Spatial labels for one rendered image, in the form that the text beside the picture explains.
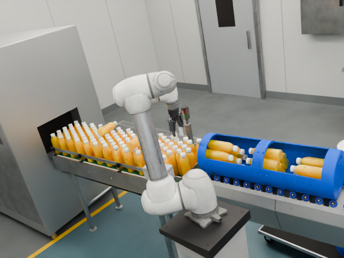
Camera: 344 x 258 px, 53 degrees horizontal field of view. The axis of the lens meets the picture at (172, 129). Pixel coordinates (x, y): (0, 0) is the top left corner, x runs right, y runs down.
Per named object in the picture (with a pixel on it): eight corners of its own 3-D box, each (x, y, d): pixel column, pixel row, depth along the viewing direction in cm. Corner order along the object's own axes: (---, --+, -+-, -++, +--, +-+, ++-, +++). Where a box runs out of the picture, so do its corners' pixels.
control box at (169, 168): (167, 185, 237) (164, 172, 233) (145, 179, 249) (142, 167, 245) (175, 177, 244) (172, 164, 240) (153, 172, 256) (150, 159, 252)
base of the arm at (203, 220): (208, 232, 180) (206, 223, 178) (183, 216, 198) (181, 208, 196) (233, 214, 188) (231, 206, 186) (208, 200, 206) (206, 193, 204)
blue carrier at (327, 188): (332, 209, 190) (334, 164, 180) (199, 178, 243) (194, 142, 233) (345, 184, 211) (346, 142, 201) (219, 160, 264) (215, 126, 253)
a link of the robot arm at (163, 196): (186, 215, 184) (146, 225, 184) (184, 202, 199) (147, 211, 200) (148, 73, 166) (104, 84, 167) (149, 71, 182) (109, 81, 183)
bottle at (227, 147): (213, 147, 248) (237, 150, 236) (208, 151, 243) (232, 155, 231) (212, 137, 245) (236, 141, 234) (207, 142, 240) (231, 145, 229)
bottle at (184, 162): (183, 180, 256) (178, 158, 248) (183, 175, 262) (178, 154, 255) (192, 178, 256) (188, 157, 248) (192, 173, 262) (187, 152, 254)
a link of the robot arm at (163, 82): (173, 69, 184) (148, 76, 184) (172, 63, 166) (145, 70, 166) (179, 93, 184) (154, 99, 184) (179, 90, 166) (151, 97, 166)
